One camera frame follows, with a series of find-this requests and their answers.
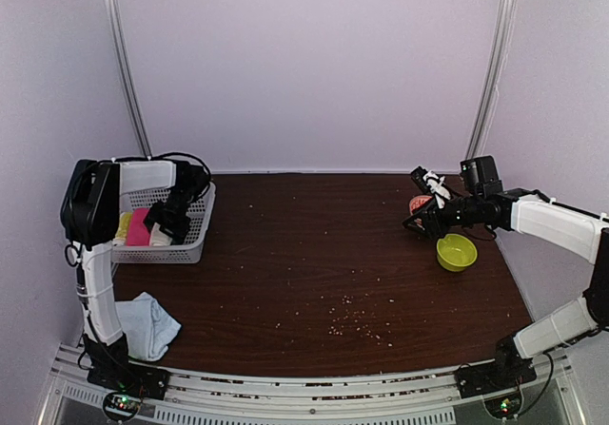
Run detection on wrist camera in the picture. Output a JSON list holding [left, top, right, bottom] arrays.
[[460, 155, 503, 199], [175, 162, 210, 202]]

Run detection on aluminium frame post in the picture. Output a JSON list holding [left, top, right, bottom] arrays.
[[104, 0, 152, 156], [465, 0, 517, 159]]

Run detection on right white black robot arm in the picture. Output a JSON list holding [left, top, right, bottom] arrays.
[[403, 156, 608, 389]]

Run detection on yellow white cup in basket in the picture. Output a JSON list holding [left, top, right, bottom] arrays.
[[112, 212, 133, 246]]

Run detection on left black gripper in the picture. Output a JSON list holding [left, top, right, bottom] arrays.
[[144, 189, 194, 244]]

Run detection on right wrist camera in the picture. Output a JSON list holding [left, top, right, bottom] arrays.
[[460, 155, 503, 199]]

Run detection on lime green plastic bowl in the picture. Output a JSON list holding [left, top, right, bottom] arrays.
[[436, 234, 478, 273]]

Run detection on light blue towel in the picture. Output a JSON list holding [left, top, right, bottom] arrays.
[[116, 292, 182, 362]]

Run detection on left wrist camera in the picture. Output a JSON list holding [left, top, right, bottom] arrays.
[[175, 162, 210, 202]]

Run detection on right round circuit board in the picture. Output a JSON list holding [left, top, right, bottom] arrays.
[[483, 392, 523, 420]]

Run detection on left aluminium frame post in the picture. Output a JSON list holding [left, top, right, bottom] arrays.
[[104, 0, 152, 156]]

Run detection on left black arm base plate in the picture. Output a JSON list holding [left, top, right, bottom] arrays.
[[87, 358, 170, 400]]

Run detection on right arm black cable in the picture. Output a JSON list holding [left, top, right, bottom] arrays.
[[516, 348, 556, 397]]

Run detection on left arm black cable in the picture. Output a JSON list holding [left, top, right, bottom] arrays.
[[151, 151, 213, 198]]

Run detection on red white patterned ceramic bowl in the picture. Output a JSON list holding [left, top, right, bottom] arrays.
[[408, 195, 435, 216]]

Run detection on left round circuit board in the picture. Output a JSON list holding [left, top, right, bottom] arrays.
[[102, 392, 142, 422]]

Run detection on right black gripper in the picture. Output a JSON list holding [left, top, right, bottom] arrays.
[[403, 194, 483, 240]]

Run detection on white perforated plastic basket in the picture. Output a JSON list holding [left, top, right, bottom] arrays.
[[112, 184, 216, 264]]

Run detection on round circuit board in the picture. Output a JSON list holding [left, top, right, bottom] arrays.
[[102, 392, 142, 422], [483, 392, 523, 420]]

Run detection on white terry towel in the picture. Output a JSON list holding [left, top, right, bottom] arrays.
[[148, 225, 173, 247]]

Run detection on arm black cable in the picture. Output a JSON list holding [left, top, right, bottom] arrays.
[[516, 348, 556, 397], [151, 151, 213, 198]]

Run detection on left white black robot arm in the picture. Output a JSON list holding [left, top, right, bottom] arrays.
[[60, 153, 215, 391]]

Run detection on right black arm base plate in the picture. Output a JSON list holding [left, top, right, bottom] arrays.
[[455, 356, 537, 398]]

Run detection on right aluminium frame post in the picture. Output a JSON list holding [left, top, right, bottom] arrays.
[[465, 0, 517, 159]]

